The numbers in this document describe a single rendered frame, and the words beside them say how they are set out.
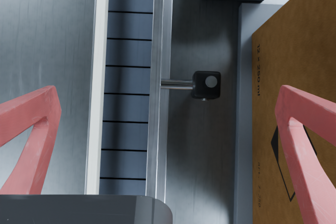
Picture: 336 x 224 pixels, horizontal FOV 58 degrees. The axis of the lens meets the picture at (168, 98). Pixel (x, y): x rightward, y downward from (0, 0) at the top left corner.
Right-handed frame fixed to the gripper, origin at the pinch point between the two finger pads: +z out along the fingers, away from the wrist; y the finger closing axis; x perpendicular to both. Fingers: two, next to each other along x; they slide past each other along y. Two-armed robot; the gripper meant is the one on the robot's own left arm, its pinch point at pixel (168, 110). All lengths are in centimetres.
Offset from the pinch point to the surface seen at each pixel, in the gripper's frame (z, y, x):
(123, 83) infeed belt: 25.4, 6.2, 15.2
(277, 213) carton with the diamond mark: 10.5, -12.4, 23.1
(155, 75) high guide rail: 19.1, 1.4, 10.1
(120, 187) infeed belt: 16.4, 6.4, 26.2
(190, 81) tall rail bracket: 18.9, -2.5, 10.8
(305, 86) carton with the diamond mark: 13.5, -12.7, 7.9
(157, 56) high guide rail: 20.5, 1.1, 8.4
